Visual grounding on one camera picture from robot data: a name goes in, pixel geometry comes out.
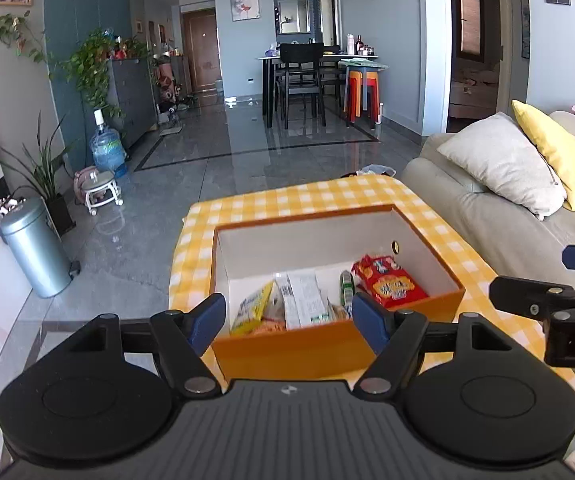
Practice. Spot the silver pedal bin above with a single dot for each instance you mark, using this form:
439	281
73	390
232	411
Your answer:
34	250

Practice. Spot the red biscuit packet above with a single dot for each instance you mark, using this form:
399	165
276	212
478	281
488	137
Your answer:
392	285

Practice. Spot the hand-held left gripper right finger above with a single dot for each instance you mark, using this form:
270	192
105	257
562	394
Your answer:
370	321

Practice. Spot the dark glass bottle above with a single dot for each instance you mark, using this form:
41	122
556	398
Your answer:
360	46

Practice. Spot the floral wall art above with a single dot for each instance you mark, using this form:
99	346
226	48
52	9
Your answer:
244	3

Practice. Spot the black dining chair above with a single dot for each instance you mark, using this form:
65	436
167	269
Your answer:
301	70

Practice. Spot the grey cabinet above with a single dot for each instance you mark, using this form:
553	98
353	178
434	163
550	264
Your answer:
132	100

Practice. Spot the dining table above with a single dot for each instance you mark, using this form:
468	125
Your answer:
267	85

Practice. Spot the orange cardboard box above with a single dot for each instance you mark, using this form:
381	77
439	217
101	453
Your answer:
292	355

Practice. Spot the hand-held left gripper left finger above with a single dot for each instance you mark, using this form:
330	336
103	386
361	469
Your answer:
210	321

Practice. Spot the white snack packet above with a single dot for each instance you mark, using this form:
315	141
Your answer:
307	300

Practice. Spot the potted long-leaf plant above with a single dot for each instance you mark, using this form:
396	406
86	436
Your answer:
49	185

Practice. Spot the yellow checked tablecloth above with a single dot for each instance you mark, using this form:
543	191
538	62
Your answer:
317	195

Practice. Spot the red fries snack packet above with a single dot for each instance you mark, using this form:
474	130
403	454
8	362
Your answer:
270	327

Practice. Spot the trailing green plant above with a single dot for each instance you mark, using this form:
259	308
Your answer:
12	30
92	67

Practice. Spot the green sausage stick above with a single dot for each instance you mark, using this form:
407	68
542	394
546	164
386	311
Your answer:
346	285

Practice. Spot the narrow wall poster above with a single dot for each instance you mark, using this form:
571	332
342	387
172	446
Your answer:
525	32

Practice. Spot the white cushion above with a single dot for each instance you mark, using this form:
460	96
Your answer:
502	165

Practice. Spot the pile of toys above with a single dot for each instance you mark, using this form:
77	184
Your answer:
167	90

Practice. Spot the stacked colourful stools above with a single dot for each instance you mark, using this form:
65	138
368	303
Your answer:
362	90

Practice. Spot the wall mirror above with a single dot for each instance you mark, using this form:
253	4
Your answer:
293	16

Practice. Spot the cloth on floor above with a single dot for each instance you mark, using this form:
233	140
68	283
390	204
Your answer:
375	171

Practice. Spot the wooden door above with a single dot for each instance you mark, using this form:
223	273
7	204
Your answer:
201	50

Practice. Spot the beige sofa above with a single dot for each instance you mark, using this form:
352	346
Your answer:
507	240

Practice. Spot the cream snack packet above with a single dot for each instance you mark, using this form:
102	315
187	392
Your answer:
338	312

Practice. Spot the yellow snack packet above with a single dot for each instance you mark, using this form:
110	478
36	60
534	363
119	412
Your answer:
252	310

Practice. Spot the white wheeled stool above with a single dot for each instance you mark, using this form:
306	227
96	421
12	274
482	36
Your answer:
99	187

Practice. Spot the yellow cushion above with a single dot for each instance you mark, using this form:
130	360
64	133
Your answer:
567	160

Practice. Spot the blue water jug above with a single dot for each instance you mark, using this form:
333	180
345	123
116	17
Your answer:
108	150

